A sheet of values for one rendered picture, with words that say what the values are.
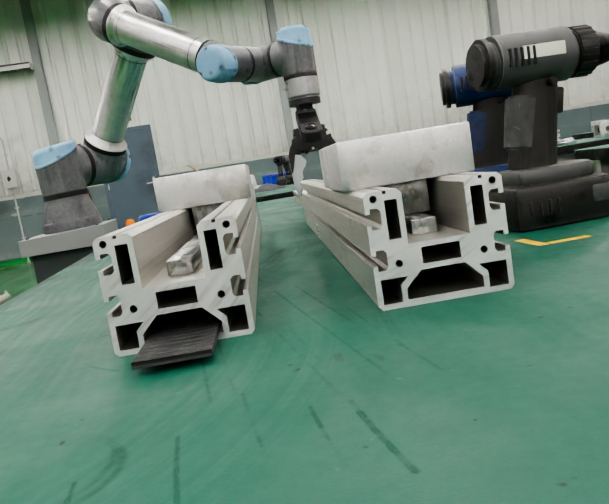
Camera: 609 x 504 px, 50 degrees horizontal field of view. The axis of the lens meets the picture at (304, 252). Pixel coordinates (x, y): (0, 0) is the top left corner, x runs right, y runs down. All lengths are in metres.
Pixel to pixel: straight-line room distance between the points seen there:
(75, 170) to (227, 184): 1.08
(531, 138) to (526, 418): 0.54
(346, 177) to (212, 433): 0.28
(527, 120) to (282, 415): 0.54
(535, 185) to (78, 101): 11.96
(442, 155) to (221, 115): 11.81
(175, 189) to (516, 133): 0.39
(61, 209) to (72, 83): 10.87
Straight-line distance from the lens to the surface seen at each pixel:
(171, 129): 12.29
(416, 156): 0.54
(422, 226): 0.51
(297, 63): 1.44
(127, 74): 1.79
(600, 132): 4.13
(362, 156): 0.53
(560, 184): 0.77
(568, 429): 0.27
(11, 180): 12.62
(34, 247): 1.76
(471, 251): 0.48
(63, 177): 1.81
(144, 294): 0.47
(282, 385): 0.35
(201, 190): 0.78
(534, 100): 0.78
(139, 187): 12.28
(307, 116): 1.42
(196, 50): 1.44
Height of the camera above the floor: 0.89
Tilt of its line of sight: 7 degrees down
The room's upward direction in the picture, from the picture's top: 9 degrees counter-clockwise
